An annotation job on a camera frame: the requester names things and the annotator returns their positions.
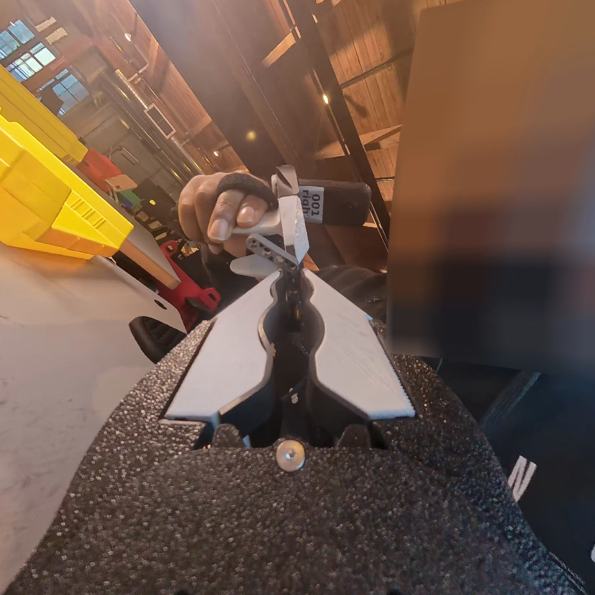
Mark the grey desk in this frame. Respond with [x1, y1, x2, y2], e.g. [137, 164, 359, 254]
[0, 239, 189, 579]

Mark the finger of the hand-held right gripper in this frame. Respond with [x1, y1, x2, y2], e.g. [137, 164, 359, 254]
[271, 164, 299, 198]
[281, 195, 311, 267]

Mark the black pin connector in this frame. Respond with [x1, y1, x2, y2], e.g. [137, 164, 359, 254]
[281, 271, 304, 332]

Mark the black armrest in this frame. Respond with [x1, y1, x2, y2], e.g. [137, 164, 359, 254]
[129, 316, 187, 364]

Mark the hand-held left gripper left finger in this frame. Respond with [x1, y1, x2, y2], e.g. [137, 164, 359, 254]
[164, 270, 284, 422]

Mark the grey bent building beam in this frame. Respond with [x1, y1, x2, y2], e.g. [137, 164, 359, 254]
[245, 233, 301, 273]

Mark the person's right hand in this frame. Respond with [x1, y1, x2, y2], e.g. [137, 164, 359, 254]
[177, 172, 270, 257]

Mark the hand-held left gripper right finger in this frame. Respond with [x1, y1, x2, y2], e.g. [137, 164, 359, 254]
[300, 270, 417, 420]

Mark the yellow bin with dividers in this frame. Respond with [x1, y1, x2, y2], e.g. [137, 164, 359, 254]
[0, 115, 135, 259]

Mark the yellow storage bin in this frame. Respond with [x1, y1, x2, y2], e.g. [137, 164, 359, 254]
[0, 65, 89, 166]

